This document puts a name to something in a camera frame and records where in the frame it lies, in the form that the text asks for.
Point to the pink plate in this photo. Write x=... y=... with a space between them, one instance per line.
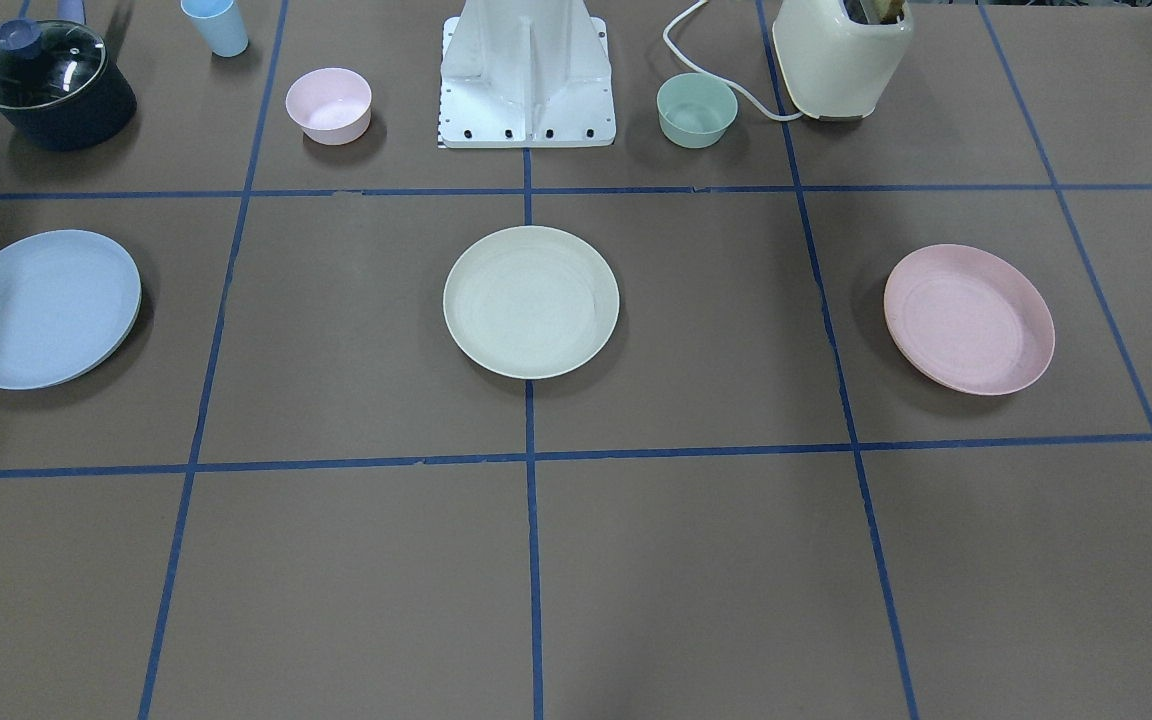
x=969 y=320

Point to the cream plate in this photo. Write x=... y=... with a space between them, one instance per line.
x=531 y=302

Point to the green bowl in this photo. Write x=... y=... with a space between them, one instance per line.
x=695 y=110

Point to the pink bowl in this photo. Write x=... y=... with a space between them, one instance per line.
x=331 y=105

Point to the cream toaster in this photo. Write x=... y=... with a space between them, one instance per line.
x=837 y=57

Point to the light blue cup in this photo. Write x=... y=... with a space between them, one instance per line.
x=220 y=24

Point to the blue plate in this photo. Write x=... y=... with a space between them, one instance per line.
x=68 y=300

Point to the dark blue saucepan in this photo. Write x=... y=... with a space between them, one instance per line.
x=100 y=112

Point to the glass pot lid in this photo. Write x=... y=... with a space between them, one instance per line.
x=44 y=62

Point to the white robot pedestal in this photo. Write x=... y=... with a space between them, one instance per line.
x=525 y=75

